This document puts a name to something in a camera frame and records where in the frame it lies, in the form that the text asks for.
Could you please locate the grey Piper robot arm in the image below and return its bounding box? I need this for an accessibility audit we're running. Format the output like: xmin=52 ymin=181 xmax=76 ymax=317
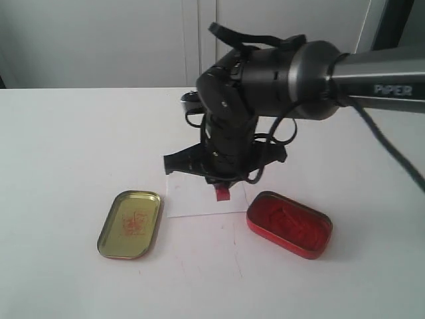
xmin=164 ymin=41 xmax=424 ymax=185

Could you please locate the gold tin lid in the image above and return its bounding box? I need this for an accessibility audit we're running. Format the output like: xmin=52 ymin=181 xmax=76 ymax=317
xmin=96 ymin=191 xmax=162 ymax=259

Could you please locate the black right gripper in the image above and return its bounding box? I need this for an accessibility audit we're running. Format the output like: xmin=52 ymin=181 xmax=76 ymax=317
xmin=163 ymin=114 xmax=287 ymax=183

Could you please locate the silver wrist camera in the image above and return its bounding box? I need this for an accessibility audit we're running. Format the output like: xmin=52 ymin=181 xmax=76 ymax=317
xmin=181 ymin=91 xmax=204 ymax=114

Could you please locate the red stamp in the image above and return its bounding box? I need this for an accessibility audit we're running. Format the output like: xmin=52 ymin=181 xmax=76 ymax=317
xmin=214 ymin=185 xmax=230 ymax=201

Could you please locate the black cable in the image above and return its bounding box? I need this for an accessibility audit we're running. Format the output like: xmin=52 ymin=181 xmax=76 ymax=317
xmin=184 ymin=22 xmax=425 ymax=193

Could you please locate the white paper sheet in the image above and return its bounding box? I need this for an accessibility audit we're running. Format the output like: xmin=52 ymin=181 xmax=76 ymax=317
xmin=165 ymin=172 xmax=248 ymax=217

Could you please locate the red ink pad tin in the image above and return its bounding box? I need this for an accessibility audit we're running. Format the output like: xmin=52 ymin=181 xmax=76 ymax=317
xmin=246 ymin=191 xmax=333 ymax=260

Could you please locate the white cabinet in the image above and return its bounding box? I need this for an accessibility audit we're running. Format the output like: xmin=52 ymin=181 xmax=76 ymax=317
xmin=1 ymin=1 xmax=385 ymax=88

